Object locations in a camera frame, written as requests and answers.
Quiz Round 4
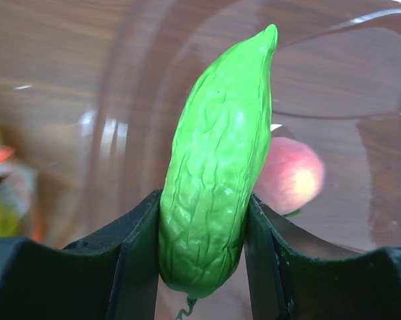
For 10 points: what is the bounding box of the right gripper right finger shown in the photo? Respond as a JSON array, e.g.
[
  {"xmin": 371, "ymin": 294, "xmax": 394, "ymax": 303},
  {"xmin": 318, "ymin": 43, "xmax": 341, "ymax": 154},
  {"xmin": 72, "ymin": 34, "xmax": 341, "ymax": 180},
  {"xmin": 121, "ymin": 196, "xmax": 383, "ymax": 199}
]
[{"xmin": 244, "ymin": 196, "xmax": 401, "ymax": 319}]

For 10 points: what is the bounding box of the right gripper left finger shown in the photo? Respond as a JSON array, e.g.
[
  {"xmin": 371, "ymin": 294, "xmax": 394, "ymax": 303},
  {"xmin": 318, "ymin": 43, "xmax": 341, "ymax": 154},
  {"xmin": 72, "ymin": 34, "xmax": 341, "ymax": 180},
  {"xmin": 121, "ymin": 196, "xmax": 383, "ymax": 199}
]
[{"xmin": 0, "ymin": 190, "xmax": 161, "ymax": 319}]

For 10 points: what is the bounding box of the pink fake peach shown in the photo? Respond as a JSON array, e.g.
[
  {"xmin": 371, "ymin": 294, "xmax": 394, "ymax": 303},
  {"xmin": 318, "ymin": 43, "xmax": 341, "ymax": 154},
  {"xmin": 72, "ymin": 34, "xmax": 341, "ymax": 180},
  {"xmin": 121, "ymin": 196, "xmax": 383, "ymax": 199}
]
[{"xmin": 254, "ymin": 137, "xmax": 326, "ymax": 215}]

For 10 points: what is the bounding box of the clear zip top bag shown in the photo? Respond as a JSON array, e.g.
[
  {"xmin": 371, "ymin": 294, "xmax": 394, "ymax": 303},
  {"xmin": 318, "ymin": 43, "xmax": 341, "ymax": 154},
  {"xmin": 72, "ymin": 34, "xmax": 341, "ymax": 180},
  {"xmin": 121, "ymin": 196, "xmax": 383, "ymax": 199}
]
[{"xmin": 0, "ymin": 134, "xmax": 45, "ymax": 242}]

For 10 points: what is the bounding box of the light green fake gourd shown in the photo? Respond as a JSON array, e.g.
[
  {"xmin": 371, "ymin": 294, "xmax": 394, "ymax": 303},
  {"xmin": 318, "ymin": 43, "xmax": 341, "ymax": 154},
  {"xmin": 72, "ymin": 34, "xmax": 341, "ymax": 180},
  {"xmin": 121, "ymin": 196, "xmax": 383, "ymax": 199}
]
[{"xmin": 158, "ymin": 25, "xmax": 278, "ymax": 299}]

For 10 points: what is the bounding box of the pink transparent plastic tub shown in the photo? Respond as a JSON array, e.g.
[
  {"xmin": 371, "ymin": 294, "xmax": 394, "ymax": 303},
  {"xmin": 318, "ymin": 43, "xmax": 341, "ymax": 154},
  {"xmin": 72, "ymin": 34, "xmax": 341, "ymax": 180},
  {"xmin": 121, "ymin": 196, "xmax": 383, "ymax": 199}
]
[{"xmin": 37, "ymin": 0, "xmax": 401, "ymax": 320}]

